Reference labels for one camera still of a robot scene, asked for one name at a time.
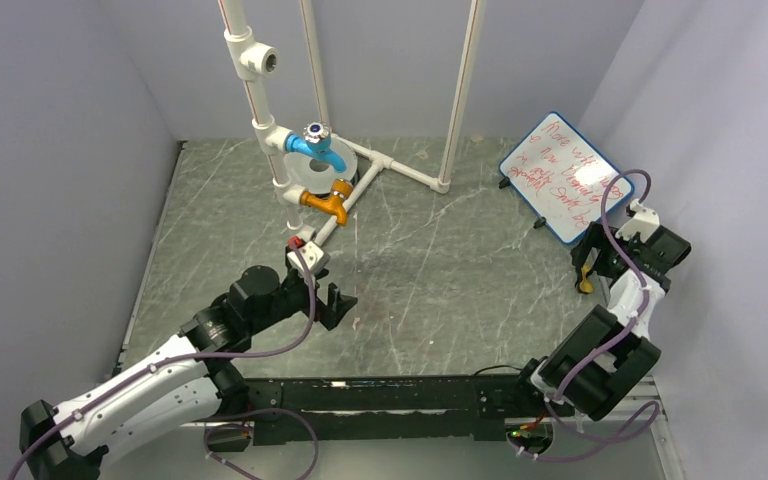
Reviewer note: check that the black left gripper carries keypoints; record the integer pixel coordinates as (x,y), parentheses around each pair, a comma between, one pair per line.
(329,314)

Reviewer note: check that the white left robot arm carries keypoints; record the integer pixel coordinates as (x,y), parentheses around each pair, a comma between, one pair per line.
(190,377)

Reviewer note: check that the white PVC pipe frame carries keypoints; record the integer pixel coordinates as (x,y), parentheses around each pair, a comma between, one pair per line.
(253,61)

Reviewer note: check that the clear round plate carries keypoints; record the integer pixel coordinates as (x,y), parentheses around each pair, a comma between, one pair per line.
(318,176)

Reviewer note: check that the blue faucet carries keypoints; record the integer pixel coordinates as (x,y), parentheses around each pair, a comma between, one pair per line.
(316,143)

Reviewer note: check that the blue framed whiteboard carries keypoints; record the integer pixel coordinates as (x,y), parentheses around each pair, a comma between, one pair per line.
(563,177)

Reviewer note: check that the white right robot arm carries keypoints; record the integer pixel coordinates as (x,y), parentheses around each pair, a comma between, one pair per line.
(610,350)

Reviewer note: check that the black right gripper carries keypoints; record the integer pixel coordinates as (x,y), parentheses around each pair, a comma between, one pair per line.
(599,239)

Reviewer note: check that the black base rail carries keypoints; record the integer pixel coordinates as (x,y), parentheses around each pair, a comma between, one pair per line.
(479,407)

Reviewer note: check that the orange brass faucet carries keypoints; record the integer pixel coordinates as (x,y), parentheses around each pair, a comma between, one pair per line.
(333,204)

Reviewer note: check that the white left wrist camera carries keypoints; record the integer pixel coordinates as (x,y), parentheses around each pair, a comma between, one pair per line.
(303,255)

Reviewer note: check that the yellow black eraser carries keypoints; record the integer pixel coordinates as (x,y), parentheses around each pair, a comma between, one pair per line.
(583,285)

